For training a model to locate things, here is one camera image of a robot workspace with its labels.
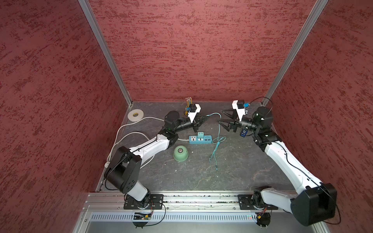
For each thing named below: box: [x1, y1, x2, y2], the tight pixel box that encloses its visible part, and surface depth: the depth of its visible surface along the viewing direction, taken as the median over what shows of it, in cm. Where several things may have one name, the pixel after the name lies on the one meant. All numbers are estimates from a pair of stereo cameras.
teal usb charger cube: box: [197, 131, 204, 139], surface depth 95 cm
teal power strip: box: [188, 134, 213, 144], surface depth 97 cm
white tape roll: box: [127, 108, 145, 122], surface depth 115 cm
